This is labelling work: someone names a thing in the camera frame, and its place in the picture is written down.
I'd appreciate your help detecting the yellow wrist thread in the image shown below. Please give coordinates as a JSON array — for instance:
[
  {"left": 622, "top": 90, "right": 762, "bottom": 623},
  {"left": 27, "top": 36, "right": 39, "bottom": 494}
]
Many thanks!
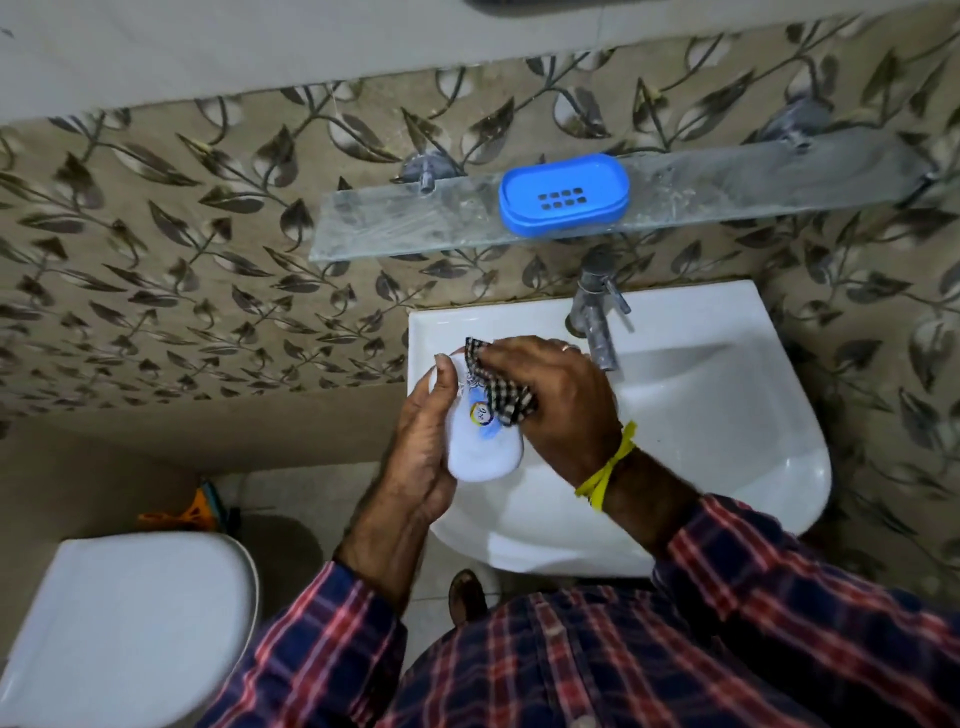
[{"left": 574, "top": 420, "right": 639, "bottom": 513}]

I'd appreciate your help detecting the person's left hand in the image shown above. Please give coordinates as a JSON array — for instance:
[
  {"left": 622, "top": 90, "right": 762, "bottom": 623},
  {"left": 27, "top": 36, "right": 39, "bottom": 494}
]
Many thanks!
[{"left": 381, "top": 351, "right": 461, "bottom": 525}]

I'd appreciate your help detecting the person's right hand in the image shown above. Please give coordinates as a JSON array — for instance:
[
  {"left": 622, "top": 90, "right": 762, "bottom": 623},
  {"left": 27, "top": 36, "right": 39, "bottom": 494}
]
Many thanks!
[{"left": 472, "top": 335, "right": 625, "bottom": 489}]

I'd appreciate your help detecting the orange cleaning brush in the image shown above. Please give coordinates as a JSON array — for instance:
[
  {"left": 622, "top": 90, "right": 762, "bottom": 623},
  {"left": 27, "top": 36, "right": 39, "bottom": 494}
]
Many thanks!
[{"left": 136, "top": 481, "right": 230, "bottom": 534}]

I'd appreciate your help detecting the person's dark shoe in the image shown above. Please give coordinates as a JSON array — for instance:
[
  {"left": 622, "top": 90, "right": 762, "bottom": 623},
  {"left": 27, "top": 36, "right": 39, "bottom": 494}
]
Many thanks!
[{"left": 447, "top": 569, "right": 489, "bottom": 630}]

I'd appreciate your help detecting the white plastic bottle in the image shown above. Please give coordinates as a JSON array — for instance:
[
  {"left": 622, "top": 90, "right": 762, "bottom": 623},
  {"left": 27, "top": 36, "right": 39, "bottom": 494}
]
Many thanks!
[{"left": 427, "top": 352, "right": 525, "bottom": 484}]

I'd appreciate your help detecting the metal shelf bracket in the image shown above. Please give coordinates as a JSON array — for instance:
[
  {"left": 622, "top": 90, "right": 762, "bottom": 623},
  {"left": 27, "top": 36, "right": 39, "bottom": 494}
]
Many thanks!
[
  {"left": 395, "top": 148, "right": 466, "bottom": 198},
  {"left": 756, "top": 96, "right": 835, "bottom": 151}
]

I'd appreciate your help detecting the red blue plaid shirt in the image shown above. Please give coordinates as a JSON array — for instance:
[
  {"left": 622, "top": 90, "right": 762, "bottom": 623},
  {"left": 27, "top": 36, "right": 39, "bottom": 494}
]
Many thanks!
[{"left": 196, "top": 493, "right": 960, "bottom": 728}]

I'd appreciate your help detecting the glass wall shelf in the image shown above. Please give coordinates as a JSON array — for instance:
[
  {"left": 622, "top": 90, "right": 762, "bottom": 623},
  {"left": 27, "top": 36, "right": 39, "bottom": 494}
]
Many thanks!
[{"left": 308, "top": 126, "right": 936, "bottom": 264}]

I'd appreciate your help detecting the blue plastic soap dish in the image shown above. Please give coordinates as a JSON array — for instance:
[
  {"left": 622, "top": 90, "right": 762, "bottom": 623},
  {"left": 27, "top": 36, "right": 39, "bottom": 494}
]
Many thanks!
[{"left": 498, "top": 153, "right": 631, "bottom": 239}]

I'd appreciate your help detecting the person's left forearm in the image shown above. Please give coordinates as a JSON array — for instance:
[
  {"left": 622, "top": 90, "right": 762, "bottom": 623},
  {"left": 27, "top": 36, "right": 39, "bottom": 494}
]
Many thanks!
[{"left": 333, "top": 471, "right": 444, "bottom": 618}]

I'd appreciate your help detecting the person's right forearm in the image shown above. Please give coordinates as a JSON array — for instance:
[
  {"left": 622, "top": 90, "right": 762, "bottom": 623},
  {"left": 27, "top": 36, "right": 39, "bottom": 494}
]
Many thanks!
[{"left": 602, "top": 447, "right": 702, "bottom": 560}]

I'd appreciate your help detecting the black white checkered cloth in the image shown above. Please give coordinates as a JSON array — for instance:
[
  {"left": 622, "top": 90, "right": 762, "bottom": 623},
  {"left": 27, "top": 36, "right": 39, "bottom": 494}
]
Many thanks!
[{"left": 464, "top": 336, "right": 539, "bottom": 428}]

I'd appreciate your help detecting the white ceramic wash basin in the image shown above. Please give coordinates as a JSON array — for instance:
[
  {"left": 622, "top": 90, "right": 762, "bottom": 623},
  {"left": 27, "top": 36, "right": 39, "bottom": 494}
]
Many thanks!
[{"left": 407, "top": 279, "right": 833, "bottom": 579}]

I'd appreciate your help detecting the white toilet seat lid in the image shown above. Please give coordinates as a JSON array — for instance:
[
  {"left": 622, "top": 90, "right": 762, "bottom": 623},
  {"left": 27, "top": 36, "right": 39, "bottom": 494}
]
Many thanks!
[{"left": 0, "top": 531, "right": 261, "bottom": 728}]

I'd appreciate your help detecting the metal water tap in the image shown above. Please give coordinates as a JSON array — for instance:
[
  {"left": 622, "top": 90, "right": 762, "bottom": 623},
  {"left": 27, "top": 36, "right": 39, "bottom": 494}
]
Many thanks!
[{"left": 565, "top": 247, "right": 633, "bottom": 373}]

